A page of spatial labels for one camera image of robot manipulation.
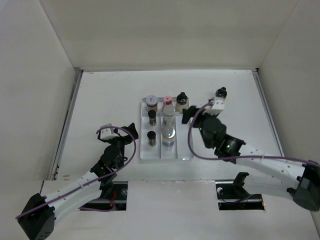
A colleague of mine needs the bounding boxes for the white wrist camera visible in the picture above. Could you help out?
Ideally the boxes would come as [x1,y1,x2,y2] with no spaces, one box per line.
[97,123,118,141]
[204,97,225,116]

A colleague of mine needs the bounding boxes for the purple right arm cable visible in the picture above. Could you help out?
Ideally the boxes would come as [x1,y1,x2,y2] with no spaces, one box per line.
[187,101,320,168]

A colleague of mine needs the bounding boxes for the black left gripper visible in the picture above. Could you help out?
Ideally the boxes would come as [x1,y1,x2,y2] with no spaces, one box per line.
[106,123,138,155]

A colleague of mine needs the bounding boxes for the white divided organizer tray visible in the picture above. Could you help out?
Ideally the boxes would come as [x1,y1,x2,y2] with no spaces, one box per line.
[140,97,194,163]

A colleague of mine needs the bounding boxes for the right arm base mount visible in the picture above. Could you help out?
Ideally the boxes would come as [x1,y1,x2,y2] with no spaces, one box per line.
[215,172,265,211]

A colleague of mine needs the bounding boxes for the grinder jar white contents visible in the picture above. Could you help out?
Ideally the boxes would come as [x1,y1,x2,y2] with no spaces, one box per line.
[175,92,189,114]

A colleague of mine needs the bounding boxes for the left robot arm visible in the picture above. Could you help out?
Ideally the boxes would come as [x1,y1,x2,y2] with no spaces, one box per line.
[16,123,139,240]

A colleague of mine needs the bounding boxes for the blue label silver cap bottle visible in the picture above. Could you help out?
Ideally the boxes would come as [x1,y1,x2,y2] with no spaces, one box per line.
[161,127,176,148]

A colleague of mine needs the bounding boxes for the orange label silver cap jar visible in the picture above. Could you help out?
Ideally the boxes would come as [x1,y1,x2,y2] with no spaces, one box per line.
[145,94,158,112]

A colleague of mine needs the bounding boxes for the dark spice bottle black cap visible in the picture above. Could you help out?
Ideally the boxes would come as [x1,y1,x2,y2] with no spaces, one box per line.
[147,109,157,126]

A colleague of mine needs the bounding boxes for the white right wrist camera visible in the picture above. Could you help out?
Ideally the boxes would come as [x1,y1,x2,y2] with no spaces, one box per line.
[204,97,225,116]

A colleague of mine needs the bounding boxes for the pink cap spice jar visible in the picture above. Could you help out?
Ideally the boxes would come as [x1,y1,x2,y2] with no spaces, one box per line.
[162,96,173,108]

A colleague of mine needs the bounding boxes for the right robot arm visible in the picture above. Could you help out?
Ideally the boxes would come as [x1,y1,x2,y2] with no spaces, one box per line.
[181,103,320,212]

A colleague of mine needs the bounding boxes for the grinder jar black top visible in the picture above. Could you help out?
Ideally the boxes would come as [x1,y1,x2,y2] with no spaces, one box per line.
[215,87,227,100]

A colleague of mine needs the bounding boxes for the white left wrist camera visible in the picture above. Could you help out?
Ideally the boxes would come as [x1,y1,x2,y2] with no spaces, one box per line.
[97,123,118,141]

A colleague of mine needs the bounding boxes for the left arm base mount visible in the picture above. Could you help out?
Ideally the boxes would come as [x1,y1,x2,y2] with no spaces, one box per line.
[79,181,129,213]

